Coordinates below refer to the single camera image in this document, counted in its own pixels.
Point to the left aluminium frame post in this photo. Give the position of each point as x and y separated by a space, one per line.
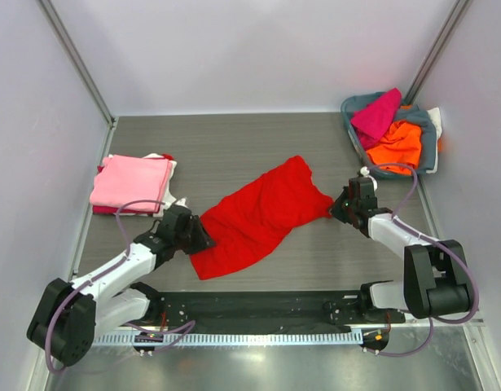
54 20

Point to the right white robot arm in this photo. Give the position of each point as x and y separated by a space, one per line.
436 281

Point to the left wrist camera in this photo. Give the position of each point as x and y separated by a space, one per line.
183 202

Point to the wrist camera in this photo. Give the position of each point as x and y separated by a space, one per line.
183 202
366 173

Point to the red t shirt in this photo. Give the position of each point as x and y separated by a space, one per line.
251 223

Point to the white t shirt in basket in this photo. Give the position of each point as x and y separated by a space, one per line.
436 118

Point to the magenta t shirt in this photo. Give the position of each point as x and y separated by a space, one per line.
374 115

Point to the folded pink t shirt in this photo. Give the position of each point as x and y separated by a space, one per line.
124 179

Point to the folded crimson t shirt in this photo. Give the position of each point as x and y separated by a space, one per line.
132 208

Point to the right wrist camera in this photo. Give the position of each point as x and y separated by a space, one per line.
366 173

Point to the orange t shirt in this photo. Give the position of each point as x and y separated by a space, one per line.
399 149

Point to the right aluminium frame post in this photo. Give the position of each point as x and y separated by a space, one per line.
445 33

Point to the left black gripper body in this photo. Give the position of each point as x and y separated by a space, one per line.
180 238

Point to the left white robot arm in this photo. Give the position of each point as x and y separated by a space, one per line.
95 293

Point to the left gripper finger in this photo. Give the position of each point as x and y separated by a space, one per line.
194 247
200 238

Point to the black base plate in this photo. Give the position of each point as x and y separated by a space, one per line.
270 312

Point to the aluminium frame post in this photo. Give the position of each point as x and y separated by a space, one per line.
445 33
54 20

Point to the blue laundry basket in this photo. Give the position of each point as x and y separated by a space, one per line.
347 110

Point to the aluminium front rail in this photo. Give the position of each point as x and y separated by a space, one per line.
222 312

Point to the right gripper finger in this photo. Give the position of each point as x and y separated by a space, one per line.
346 218
339 206

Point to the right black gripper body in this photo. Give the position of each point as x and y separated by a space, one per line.
341 204

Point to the white slotted cable duct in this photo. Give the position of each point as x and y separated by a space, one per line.
135 339

